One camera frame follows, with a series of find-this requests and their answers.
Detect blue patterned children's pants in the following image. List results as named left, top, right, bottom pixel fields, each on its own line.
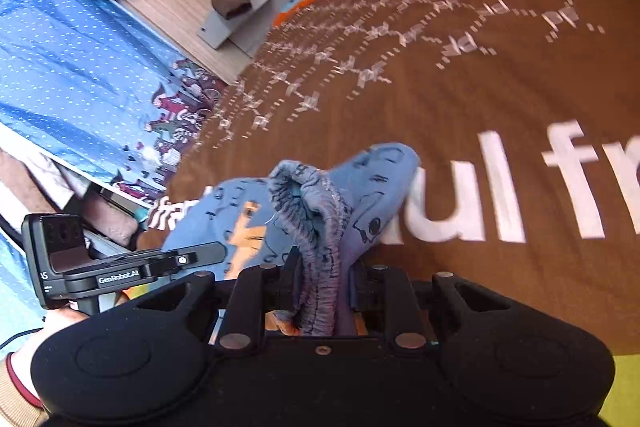
left=146, top=143, right=420, bottom=336

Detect left forearm sleeve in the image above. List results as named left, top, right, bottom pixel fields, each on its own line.
left=1, top=352, right=49, bottom=427

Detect person's left hand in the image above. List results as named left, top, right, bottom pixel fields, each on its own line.
left=9, top=308, right=88, bottom=399

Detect hanging clothes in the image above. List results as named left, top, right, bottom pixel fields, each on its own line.
left=1, top=148, right=138, bottom=247

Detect blue dotted curtain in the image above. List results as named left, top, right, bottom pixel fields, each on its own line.
left=1, top=0, right=226, bottom=206

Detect paul frank colourful bedspread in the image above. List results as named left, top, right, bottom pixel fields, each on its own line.
left=134, top=0, right=640, bottom=427

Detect black cable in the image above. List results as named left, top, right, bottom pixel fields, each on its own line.
left=0, top=325, right=47, bottom=353

